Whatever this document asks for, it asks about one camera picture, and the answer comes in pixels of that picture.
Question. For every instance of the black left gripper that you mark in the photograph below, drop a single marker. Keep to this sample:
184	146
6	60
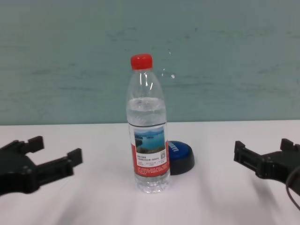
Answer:
14	173

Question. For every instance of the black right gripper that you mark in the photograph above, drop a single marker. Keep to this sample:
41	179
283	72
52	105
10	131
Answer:
272	166

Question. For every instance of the clear red-capped water bottle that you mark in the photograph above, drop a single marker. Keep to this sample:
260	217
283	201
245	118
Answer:
147	112

